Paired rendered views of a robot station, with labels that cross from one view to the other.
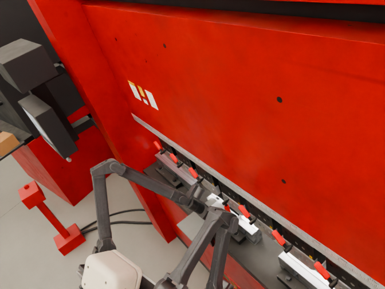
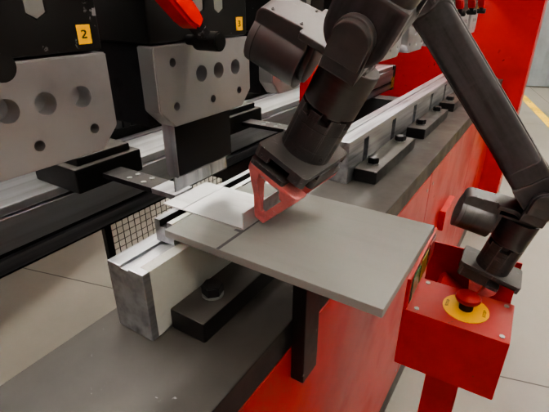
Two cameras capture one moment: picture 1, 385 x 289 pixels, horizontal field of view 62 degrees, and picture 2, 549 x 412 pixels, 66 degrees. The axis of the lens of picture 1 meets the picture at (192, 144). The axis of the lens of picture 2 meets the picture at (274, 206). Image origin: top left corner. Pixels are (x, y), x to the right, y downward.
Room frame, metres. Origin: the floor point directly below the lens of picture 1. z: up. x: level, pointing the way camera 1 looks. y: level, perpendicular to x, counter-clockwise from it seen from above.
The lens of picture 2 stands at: (1.45, 0.42, 1.24)
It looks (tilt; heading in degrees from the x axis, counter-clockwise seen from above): 26 degrees down; 237
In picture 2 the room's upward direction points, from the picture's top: straight up
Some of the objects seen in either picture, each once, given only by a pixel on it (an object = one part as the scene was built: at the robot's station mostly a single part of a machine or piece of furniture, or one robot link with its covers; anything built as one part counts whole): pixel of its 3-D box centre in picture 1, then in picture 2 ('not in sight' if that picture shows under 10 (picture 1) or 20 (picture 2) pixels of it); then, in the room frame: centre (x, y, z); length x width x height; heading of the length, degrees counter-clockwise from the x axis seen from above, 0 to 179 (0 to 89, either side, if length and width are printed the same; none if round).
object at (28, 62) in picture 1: (48, 105); not in sight; (2.20, 0.88, 1.52); 0.51 x 0.25 x 0.85; 29
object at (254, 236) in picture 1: (232, 217); (231, 231); (1.20, -0.08, 0.92); 0.39 x 0.06 x 0.10; 24
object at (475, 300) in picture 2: not in sight; (466, 302); (0.88, 0.14, 0.79); 0.04 x 0.04 x 0.04
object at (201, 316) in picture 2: (224, 225); (257, 266); (1.19, -0.02, 0.89); 0.30 x 0.05 x 0.03; 24
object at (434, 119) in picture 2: not in sight; (428, 122); (0.31, -0.41, 0.89); 0.30 x 0.05 x 0.03; 24
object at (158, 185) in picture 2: not in sight; (119, 168); (1.32, -0.20, 1.01); 0.26 x 0.12 x 0.05; 114
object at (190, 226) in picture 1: (204, 219); (301, 230); (1.18, 0.08, 1.00); 0.26 x 0.18 x 0.01; 114
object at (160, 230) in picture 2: (227, 207); (216, 202); (1.22, -0.07, 0.99); 0.20 x 0.03 x 0.03; 24
